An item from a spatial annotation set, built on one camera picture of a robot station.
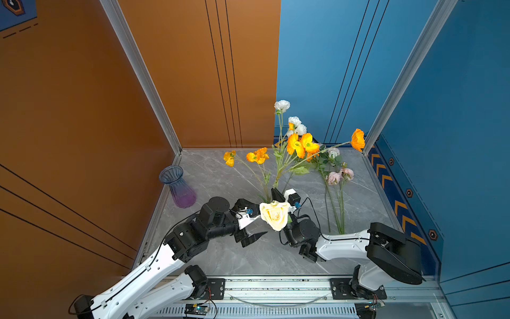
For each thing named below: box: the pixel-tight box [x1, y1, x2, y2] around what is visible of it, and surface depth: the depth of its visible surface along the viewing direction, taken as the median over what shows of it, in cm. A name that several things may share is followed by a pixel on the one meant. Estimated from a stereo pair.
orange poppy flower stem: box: [223, 147, 271, 204], surface depth 65 cm
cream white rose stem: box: [258, 200, 289, 232], surface depth 49 cm
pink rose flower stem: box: [315, 146, 355, 235], surface depth 104 cm
